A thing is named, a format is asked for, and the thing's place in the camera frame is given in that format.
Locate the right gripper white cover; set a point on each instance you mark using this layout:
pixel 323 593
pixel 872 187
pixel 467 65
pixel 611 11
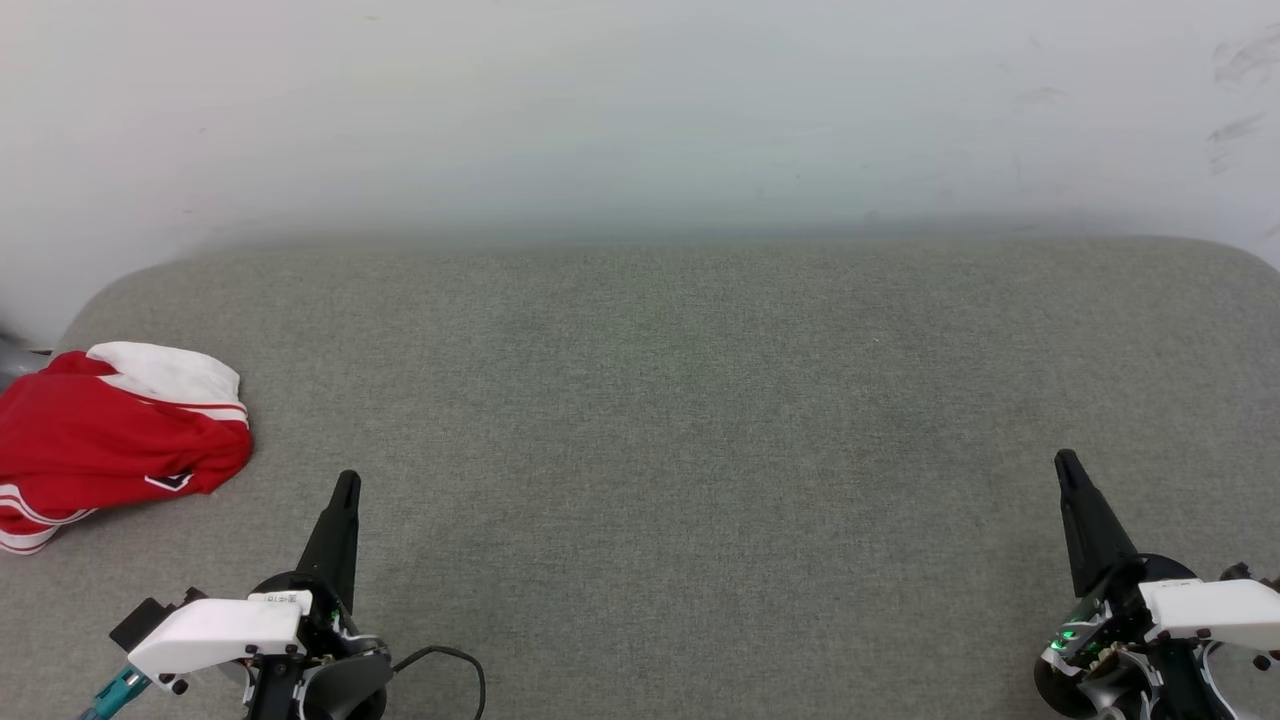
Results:
pixel 1210 608

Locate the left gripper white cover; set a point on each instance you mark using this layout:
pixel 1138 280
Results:
pixel 215 628

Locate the red and white jersey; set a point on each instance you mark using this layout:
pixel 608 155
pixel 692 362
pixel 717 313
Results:
pixel 100 440

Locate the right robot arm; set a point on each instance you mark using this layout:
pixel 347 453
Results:
pixel 1110 690

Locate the right gripper black camera box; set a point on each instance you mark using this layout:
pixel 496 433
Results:
pixel 1245 574

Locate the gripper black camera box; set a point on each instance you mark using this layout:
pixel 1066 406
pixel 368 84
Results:
pixel 1245 574
pixel 140 622

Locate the left gripper black camera box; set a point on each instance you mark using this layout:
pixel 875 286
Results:
pixel 140 622

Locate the grey metal frame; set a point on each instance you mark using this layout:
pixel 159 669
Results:
pixel 18 362

